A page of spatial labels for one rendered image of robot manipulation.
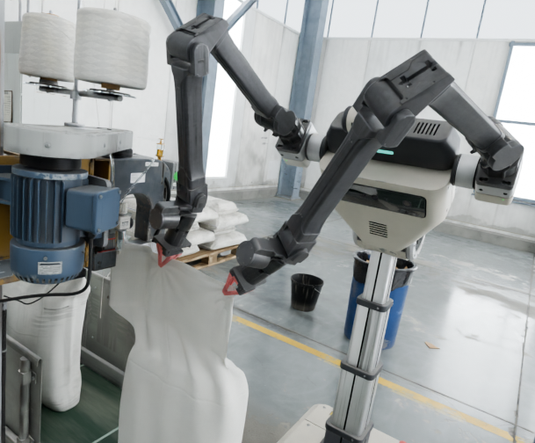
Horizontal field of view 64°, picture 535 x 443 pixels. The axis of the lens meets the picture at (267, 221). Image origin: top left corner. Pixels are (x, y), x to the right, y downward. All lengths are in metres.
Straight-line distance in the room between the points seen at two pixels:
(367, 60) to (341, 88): 0.76
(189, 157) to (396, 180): 0.57
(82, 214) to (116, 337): 1.17
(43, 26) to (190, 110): 0.44
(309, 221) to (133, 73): 0.52
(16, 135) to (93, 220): 0.22
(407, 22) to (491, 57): 1.76
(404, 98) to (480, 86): 8.30
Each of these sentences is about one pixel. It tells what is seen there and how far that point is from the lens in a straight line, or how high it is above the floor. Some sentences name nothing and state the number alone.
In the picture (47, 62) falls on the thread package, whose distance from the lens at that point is 1.28.
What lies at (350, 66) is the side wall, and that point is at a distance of 9.80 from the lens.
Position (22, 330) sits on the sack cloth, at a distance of 1.77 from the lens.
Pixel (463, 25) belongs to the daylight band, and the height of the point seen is 3.83.
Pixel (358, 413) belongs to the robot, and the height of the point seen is 0.53.
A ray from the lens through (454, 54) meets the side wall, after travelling 9.24.
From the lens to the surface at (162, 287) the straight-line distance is 1.32.
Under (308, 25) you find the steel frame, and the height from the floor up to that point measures 3.78.
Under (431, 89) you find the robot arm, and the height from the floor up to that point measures 1.58.
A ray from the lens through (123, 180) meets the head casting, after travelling 1.33.
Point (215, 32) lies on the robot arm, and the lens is 1.04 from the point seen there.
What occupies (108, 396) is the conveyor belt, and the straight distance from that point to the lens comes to 1.91.
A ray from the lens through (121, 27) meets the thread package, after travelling 1.07.
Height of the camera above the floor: 1.48
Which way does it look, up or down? 12 degrees down
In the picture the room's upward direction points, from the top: 8 degrees clockwise
